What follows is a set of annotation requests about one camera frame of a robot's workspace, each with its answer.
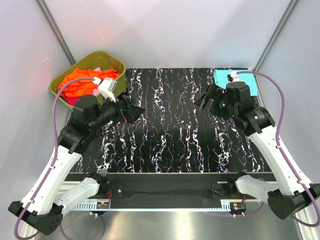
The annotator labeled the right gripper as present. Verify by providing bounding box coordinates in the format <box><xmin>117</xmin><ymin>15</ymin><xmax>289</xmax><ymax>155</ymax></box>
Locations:
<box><xmin>194</xmin><ymin>83</ymin><xmax>238</xmax><ymax>121</ymax></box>

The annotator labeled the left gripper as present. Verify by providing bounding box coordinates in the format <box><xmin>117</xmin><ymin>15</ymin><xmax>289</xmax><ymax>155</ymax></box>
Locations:
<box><xmin>89</xmin><ymin>91</ymin><xmax>146</xmax><ymax>131</ymax></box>

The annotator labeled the orange t shirt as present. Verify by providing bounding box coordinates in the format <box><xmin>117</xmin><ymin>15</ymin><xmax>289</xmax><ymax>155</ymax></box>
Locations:
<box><xmin>57</xmin><ymin>68</ymin><xmax>120</xmax><ymax>97</ymax></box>

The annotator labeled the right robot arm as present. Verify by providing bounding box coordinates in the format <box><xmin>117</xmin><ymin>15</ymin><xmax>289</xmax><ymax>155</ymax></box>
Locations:
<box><xmin>195</xmin><ymin>81</ymin><xmax>320</xmax><ymax>220</ymax></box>

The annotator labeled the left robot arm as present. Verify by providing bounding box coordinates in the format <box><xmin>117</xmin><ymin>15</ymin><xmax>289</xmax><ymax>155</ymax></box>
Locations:
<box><xmin>8</xmin><ymin>94</ymin><xmax>145</xmax><ymax>235</ymax></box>

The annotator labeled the folded teal t shirt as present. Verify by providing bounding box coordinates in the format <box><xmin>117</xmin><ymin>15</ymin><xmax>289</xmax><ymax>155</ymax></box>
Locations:
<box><xmin>213</xmin><ymin>69</ymin><xmax>258</xmax><ymax>97</ymax></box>

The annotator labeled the olive green plastic bin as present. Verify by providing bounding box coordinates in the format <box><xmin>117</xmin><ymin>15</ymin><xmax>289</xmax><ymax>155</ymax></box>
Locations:
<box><xmin>49</xmin><ymin>51</ymin><xmax>127</xmax><ymax>108</ymax></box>

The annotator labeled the magenta t shirt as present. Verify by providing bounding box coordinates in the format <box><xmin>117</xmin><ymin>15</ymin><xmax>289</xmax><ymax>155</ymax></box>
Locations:
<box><xmin>65</xmin><ymin>87</ymin><xmax>101</xmax><ymax>107</ymax></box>

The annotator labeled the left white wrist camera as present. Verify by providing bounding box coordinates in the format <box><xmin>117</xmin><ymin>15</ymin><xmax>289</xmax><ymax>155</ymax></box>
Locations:
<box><xmin>97</xmin><ymin>77</ymin><xmax>117</xmax><ymax>102</ymax></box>

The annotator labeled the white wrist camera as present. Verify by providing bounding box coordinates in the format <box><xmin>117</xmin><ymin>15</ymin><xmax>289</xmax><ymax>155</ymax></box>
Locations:
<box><xmin>227</xmin><ymin>70</ymin><xmax>242</xmax><ymax>83</ymax></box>
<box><xmin>97</xmin><ymin>77</ymin><xmax>117</xmax><ymax>102</ymax></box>

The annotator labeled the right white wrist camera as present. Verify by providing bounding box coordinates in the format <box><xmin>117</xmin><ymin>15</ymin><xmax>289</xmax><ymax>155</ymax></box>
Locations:
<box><xmin>227</xmin><ymin>70</ymin><xmax>242</xmax><ymax>83</ymax></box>

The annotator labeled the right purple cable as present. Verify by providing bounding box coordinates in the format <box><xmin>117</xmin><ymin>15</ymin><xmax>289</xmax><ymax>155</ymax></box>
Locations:
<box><xmin>234</xmin><ymin>70</ymin><xmax>320</xmax><ymax>228</ymax></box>

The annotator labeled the purple cable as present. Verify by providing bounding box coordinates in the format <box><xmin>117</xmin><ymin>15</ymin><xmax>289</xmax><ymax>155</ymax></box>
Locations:
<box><xmin>234</xmin><ymin>70</ymin><xmax>320</xmax><ymax>228</ymax></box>
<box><xmin>13</xmin><ymin>76</ymin><xmax>106</xmax><ymax>240</ymax></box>

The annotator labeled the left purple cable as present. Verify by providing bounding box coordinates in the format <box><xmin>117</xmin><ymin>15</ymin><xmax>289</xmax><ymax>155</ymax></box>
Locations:
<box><xmin>13</xmin><ymin>76</ymin><xmax>106</xmax><ymax>240</ymax></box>

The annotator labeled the slotted cable duct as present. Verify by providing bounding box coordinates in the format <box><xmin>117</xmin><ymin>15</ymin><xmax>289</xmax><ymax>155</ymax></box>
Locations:
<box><xmin>73</xmin><ymin>199</ymin><xmax>246</xmax><ymax>213</ymax></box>

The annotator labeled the right aluminium frame post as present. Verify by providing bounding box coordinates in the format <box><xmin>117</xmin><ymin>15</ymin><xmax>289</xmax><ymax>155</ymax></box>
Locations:
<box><xmin>253</xmin><ymin>0</ymin><xmax>300</xmax><ymax>71</ymax></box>

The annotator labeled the aluminium frame post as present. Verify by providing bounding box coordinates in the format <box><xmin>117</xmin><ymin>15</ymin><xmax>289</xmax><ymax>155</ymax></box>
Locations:
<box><xmin>35</xmin><ymin>0</ymin><xmax>76</xmax><ymax>65</ymax></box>
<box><xmin>253</xmin><ymin>0</ymin><xmax>300</xmax><ymax>71</ymax></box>

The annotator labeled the left aluminium frame post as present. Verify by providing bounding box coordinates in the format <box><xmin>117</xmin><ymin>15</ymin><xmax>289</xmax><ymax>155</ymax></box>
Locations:
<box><xmin>35</xmin><ymin>0</ymin><xmax>76</xmax><ymax>65</ymax></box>

